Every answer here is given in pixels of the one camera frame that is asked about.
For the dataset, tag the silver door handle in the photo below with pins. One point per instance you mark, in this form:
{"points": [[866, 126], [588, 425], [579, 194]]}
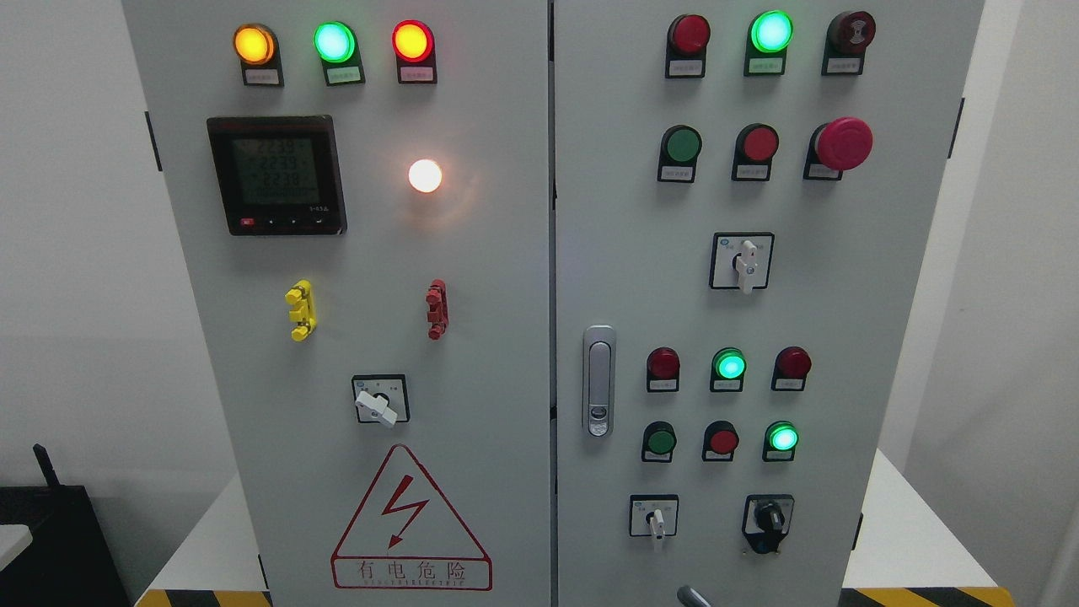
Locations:
{"points": [[598, 379]]}

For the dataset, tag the grey left cabinet door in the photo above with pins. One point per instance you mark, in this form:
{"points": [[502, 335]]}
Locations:
{"points": [[480, 396]]}

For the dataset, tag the grey cabinet door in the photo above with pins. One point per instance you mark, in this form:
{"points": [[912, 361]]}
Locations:
{"points": [[635, 254], [480, 396]]}

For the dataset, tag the grey right cabinet door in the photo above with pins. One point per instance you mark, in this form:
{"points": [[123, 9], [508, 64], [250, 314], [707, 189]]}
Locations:
{"points": [[635, 254]]}

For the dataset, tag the red terminal connector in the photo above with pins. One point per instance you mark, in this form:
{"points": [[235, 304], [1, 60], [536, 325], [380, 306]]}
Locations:
{"points": [[437, 314]]}

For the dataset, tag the dark red indicator middle left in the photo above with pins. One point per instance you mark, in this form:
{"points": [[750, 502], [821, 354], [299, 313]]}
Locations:
{"points": [[662, 371]]}

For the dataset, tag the dark red indicator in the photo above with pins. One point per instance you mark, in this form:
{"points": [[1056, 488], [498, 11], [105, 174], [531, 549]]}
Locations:
{"points": [[662, 371], [791, 369], [686, 42]]}

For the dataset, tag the white lit indicator light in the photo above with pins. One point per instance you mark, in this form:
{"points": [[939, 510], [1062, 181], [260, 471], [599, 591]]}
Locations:
{"points": [[425, 175]]}

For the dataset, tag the green lit indicator middle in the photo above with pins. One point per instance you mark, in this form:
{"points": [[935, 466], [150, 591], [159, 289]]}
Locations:
{"points": [[727, 371]]}

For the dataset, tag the green push button upper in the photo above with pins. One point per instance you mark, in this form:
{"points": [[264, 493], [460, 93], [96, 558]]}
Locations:
{"points": [[678, 154]]}

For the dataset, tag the red push button lower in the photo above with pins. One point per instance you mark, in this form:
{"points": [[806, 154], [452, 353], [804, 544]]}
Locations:
{"points": [[720, 442]]}

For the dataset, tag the red push button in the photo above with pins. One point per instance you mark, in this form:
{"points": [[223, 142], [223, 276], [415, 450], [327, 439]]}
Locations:
{"points": [[720, 442], [753, 151]]}

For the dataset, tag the yellow terminal connector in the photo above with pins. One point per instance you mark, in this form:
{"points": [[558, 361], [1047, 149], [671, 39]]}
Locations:
{"points": [[300, 299]]}

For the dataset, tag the dark red indicator middle right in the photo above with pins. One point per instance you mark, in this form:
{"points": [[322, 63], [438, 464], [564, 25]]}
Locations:
{"points": [[791, 369]]}

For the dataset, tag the red electric warning sticker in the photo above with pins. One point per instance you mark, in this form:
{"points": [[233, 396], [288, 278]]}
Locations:
{"points": [[406, 535]]}

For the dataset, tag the red push button upper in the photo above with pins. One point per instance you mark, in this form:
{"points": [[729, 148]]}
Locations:
{"points": [[753, 151]]}

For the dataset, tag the green lit button lower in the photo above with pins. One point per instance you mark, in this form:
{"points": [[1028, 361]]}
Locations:
{"points": [[780, 442]]}

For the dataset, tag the dark red indicator top right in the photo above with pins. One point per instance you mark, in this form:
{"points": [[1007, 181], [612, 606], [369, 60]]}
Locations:
{"points": [[686, 42]]}

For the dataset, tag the black digital power meter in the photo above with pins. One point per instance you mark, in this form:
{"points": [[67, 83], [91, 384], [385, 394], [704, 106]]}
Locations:
{"points": [[278, 175]]}

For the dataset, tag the red lit indicator light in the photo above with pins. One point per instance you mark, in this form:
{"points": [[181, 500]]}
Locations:
{"points": [[415, 52]]}

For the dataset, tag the green indicator light top left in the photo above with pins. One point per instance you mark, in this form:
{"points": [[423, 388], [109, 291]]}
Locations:
{"points": [[341, 62]]}

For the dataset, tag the green indicator light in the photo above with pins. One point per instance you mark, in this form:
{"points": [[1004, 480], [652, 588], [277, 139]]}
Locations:
{"points": [[341, 62], [768, 37]]}

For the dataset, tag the red emergency stop mushroom button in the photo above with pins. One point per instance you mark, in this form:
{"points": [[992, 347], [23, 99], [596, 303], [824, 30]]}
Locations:
{"points": [[841, 144]]}

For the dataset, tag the green indicator light top right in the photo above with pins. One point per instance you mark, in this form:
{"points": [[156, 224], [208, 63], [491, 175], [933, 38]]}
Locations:
{"points": [[768, 37]]}

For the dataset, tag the amber indicator light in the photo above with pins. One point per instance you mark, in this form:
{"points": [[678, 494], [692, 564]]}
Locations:
{"points": [[259, 55]]}

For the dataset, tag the red black buzzer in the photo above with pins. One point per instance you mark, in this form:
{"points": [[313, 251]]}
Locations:
{"points": [[848, 36]]}

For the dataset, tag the black box at left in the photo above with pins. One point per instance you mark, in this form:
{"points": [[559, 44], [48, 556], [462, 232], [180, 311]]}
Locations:
{"points": [[68, 562]]}

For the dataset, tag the white rotary switch left door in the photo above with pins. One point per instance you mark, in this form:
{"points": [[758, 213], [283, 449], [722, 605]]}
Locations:
{"points": [[381, 399]]}

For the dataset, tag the white rotary switch upper right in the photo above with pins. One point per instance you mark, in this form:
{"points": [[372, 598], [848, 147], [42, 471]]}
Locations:
{"points": [[741, 261]]}

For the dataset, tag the white rotary switch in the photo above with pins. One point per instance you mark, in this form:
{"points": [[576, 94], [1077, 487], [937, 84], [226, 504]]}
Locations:
{"points": [[741, 261], [654, 516]]}

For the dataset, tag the white rotary switch lower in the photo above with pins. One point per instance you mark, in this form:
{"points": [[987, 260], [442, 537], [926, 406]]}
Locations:
{"points": [[654, 516]]}

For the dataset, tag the black rotary selector switch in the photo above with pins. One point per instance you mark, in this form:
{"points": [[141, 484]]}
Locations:
{"points": [[767, 518]]}

